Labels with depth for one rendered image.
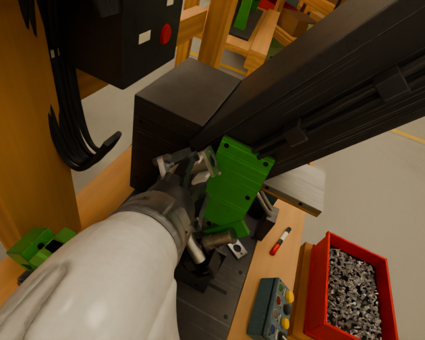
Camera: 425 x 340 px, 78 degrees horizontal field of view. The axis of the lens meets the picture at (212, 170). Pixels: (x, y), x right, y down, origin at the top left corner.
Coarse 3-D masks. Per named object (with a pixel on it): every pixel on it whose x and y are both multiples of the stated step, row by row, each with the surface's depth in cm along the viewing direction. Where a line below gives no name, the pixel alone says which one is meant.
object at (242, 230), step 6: (234, 222) 60; (240, 222) 59; (210, 228) 63; (216, 228) 62; (222, 228) 61; (234, 228) 60; (240, 228) 60; (246, 228) 60; (240, 234) 60; (246, 234) 60
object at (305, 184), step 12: (300, 168) 75; (312, 168) 77; (276, 180) 69; (288, 180) 70; (300, 180) 71; (312, 180) 73; (324, 180) 74; (276, 192) 67; (288, 192) 67; (300, 192) 68; (312, 192) 69; (300, 204) 66; (312, 204) 66
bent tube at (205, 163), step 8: (208, 152) 51; (208, 160) 50; (216, 160) 53; (200, 168) 52; (208, 168) 51; (216, 168) 53; (192, 240) 61; (192, 248) 61; (200, 248) 63; (192, 256) 62; (200, 256) 62
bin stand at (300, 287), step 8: (304, 248) 97; (304, 256) 95; (304, 264) 92; (296, 272) 94; (304, 272) 90; (296, 280) 90; (304, 280) 88; (296, 288) 87; (304, 288) 86; (296, 296) 84; (304, 296) 84; (296, 304) 82; (304, 304) 82; (296, 312) 80; (304, 312) 81; (296, 320) 78; (296, 328) 77; (288, 336) 77; (296, 336) 75; (304, 336) 76
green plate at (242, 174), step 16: (224, 144) 53; (240, 144) 52; (224, 160) 54; (240, 160) 53; (256, 160) 52; (272, 160) 51; (224, 176) 56; (240, 176) 55; (256, 176) 54; (208, 192) 59; (224, 192) 58; (240, 192) 56; (256, 192) 55; (208, 208) 61; (224, 208) 59; (240, 208) 58; (224, 224) 61
